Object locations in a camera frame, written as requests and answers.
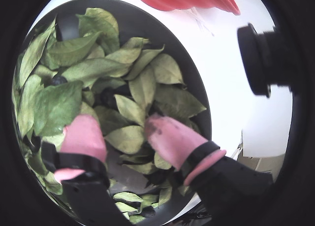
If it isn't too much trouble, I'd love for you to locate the pink-tipped black gripper finger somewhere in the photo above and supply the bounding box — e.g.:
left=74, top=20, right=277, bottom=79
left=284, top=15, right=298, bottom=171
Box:
left=144, top=114, right=274, bottom=212
left=40, top=114, right=131, bottom=226

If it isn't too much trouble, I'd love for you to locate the black camera mount knob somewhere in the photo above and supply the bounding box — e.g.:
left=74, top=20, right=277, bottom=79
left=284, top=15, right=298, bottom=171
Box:
left=237, top=23, right=293, bottom=98

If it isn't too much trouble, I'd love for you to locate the green dried leaf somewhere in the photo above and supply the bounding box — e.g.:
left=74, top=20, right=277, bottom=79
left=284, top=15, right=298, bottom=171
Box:
left=124, top=45, right=165, bottom=81
left=48, top=31, right=103, bottom=66
left=113, top=192, right=144, bottom=203
left=17, top=74, right=45, bottom=138
left=154, top=84, right=207, bottom=120
left=104, top=125, right=146, bottom=155
left=114, top=94, right=146, bottom=127
left=105, top=36, right=151, bottom=64
left=33, top=80, right=84, bottom=137
left=76, top=7, right=121, bottom=54
left=18, top=18, right=57, bottom=89
left=128, top=65, right=157, bottom=111
left=150, top=53, right=185, bottom=86
left=61, top=57, right=133, bottom=89

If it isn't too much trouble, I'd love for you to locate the dark blueberry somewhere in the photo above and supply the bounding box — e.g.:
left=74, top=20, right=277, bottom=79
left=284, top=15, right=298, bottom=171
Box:
left=140, top=207, right=156, bottom=218
left=51, top=75, right=68, bottom=86

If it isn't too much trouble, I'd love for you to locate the black round bowl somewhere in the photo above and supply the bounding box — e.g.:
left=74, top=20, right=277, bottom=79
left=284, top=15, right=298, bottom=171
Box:
left=12, top=0, right=212, bottom=224

